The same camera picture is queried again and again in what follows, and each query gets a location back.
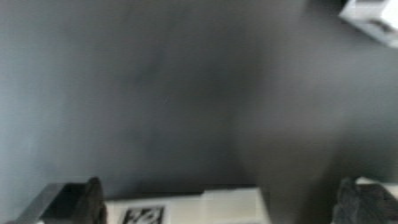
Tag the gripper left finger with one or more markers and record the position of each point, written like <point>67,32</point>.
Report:
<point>69,204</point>

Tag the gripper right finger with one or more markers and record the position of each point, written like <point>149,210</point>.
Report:
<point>367,204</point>

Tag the white chair back frame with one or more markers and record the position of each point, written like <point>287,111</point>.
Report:
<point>230,206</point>

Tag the white cube leg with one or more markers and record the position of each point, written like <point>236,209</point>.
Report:
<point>372,16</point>

